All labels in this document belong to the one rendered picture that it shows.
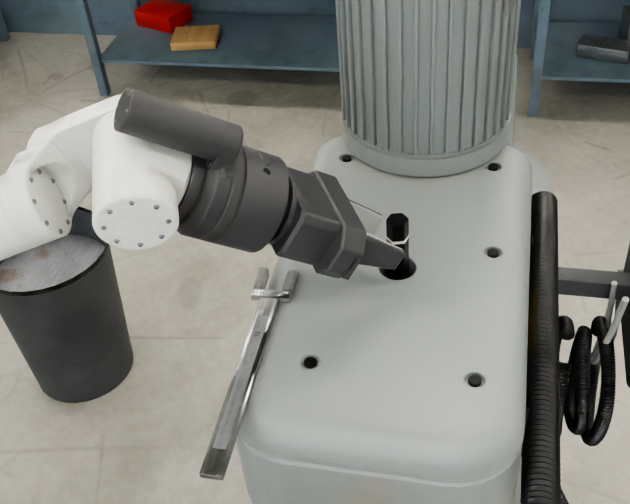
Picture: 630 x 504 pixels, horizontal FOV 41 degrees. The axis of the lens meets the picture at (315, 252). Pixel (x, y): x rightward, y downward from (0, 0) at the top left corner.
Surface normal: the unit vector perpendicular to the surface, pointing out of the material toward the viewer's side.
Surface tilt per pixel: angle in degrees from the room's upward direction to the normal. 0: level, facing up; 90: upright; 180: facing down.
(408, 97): 90
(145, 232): 101
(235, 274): 0
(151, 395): 0
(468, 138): 90
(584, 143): 0
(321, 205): 34
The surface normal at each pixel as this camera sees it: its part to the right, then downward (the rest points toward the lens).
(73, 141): 0.16, 0.77
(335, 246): -0.83, -0.22
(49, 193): 0.93, -0.33
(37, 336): -0.09, 0.70
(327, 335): -0.07, -0.76
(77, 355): 0.35, 0.64
